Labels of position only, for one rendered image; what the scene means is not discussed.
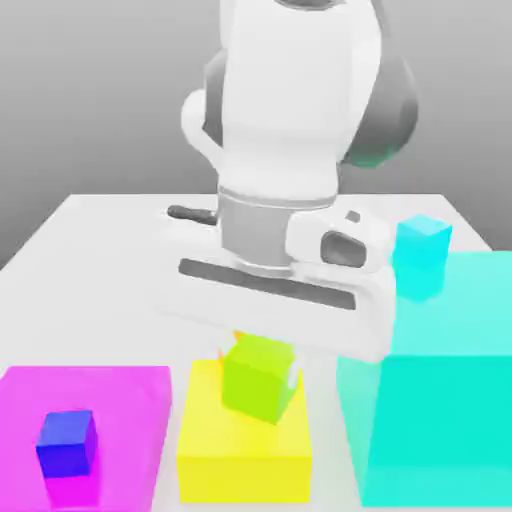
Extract large yellow box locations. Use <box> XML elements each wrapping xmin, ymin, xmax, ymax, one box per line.
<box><xmin>175</xmin><ymin>358</ymin><xmax>313</xmax><ymax>504</ymax></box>

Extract small lime green cube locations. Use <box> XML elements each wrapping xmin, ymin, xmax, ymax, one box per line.
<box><xmin>220</xmin><ymin>333</ymin><xmax>299</xmax><ymax>426</ymax></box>

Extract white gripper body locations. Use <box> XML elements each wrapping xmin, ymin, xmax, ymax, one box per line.
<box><xmin>153</xmin><ymin>255</ymin><xmax>396</xmax><ymax>364</ymax></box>

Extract large magenta box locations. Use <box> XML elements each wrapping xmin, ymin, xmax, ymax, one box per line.
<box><xmin>0</xmin><ymin>365</ymin><xmax>173</xmax><ymax>512</ymax></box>

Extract small blue cube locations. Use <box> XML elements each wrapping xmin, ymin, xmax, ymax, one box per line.
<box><xmin>35</xmin><ymin>409</ymin><xmax>99</xmax><ymax>480</ymax></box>

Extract large turquoise box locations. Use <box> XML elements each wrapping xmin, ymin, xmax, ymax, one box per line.
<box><xmin>335</xmin><ymin>250</ymin><xmax>512</xmax><ymax>509</ymax></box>

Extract small cyan cube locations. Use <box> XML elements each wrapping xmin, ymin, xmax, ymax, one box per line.
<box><xmin>390</xmin><ymin>213</ymin><xmax>454</xmax><ymax>303</ymax></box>

